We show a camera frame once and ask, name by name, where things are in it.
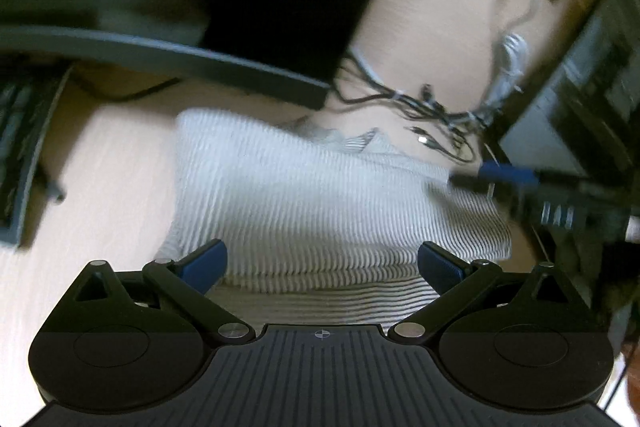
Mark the black keyboard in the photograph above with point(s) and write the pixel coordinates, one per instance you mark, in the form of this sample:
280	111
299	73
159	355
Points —
20	147

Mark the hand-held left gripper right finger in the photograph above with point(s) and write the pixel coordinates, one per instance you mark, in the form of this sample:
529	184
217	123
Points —
440	265

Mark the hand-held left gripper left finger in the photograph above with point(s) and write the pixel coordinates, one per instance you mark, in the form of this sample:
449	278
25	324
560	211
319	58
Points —
204	263

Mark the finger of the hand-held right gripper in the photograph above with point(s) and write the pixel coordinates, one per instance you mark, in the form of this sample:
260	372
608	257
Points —
510	174

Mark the grey striped knit garment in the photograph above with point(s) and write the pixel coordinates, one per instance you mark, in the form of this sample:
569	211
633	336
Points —
300	207

